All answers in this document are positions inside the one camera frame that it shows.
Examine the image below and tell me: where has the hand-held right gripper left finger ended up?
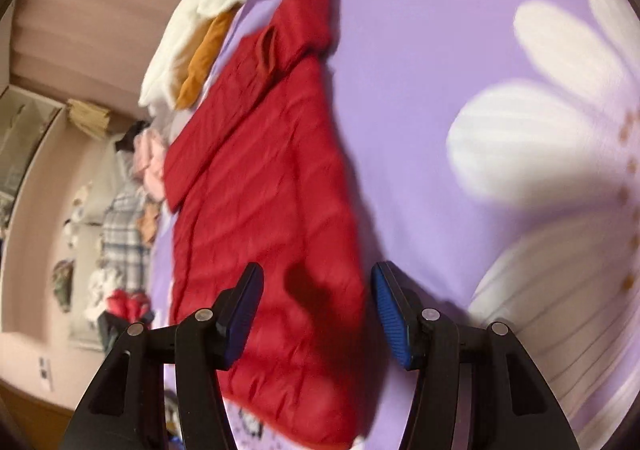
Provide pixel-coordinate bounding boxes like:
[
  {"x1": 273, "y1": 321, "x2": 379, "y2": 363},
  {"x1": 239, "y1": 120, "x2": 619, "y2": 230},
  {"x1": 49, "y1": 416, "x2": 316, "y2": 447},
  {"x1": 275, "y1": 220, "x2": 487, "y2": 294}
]
[{"x1": 60, "y1": 261, "x2": 265, "y2": 450}]

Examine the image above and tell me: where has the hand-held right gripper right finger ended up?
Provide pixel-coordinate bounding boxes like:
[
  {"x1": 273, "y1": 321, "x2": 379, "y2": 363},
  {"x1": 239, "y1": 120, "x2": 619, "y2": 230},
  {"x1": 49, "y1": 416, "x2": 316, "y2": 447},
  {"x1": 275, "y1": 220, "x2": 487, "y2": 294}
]
[{"x1": 370, "y1": 261, "x2": 581, "y2": 450}]

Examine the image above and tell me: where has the red down jacket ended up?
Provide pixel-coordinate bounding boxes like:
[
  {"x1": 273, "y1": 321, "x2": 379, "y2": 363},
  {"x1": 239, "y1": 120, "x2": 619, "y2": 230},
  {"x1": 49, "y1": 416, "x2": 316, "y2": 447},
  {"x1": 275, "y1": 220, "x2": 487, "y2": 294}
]
[{"x1": 164, "y1": 0, "x2": 372, "y2": 450}]

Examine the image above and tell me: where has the red cloth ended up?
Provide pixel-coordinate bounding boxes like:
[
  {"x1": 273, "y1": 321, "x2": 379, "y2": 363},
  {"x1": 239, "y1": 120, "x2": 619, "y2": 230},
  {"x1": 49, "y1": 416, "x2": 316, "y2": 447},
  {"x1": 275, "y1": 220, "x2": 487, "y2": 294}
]
[{"x1": 107, "y1": 289, "x2": 154, "y2": 327}]

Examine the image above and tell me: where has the tan cloth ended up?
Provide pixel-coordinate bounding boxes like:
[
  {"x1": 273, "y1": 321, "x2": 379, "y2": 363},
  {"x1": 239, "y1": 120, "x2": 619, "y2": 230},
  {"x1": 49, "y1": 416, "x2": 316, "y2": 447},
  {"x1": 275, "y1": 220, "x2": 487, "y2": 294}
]
[{"x1": 139, "y1": 202, "x2": 162, "y2": 244}]

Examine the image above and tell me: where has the grey plaid pillow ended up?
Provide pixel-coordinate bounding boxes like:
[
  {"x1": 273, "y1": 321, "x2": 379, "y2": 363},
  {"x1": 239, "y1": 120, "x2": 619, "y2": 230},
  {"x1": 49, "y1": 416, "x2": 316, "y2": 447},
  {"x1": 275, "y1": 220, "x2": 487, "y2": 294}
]
[{"x1": 101, "y1": 180, "x2": 152, "y2": 297}]

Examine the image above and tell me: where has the pink garment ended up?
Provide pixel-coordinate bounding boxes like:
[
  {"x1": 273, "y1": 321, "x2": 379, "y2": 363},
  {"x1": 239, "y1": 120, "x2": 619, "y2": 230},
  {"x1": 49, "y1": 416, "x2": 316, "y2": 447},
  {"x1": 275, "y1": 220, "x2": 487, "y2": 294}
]
[{"x1": 132, "y1": 130, "x2": 169, "y2": 202}]

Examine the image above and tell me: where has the dark cloth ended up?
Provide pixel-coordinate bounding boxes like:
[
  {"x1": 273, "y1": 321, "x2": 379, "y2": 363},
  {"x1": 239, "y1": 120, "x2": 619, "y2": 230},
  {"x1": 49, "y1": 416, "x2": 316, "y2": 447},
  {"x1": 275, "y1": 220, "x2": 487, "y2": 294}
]
[{"x1": 115, "y1": 122, "x2": 152, "y2": 152}]

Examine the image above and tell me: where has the purple floral blanket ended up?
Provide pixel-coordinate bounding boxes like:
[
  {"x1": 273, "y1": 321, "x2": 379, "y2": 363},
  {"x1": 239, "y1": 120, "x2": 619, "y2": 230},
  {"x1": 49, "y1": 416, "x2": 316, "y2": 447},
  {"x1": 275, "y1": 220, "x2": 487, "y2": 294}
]
[{"x1": 147, "y1": 0, "x2": 640, "y2": 450}]

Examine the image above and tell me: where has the pleated lamp shade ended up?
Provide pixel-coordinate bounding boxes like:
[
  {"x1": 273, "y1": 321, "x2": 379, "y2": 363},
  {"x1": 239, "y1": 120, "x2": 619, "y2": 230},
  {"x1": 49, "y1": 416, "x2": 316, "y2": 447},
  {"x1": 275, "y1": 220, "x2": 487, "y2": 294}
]
[{"x1": 67, "y1": 98, "x2": 113, "y2": 139}]

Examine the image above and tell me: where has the orange garment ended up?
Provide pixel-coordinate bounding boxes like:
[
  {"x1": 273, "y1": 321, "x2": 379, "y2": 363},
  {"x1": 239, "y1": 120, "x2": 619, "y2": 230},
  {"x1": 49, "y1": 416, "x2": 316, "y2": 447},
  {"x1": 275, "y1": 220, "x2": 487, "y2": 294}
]
[{"x1": 176, "y1": 10, "x2": 237, "y2": 110}]

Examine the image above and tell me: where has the white fleece garment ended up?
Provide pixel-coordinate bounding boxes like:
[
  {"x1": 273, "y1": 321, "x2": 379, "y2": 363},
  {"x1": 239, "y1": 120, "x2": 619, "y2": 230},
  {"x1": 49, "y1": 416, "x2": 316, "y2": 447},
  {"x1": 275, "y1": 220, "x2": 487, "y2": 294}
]
[{"x1": 138, "y1": 0, "x2": 277, "y2": 111}]

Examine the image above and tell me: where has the pink curtain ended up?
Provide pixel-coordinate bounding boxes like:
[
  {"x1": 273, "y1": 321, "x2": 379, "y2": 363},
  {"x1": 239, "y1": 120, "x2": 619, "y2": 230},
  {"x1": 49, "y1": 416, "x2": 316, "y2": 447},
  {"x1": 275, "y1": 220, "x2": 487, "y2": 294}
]
[{"x1": 10, "y1": 0, "x2": 182, "y2": 97}]

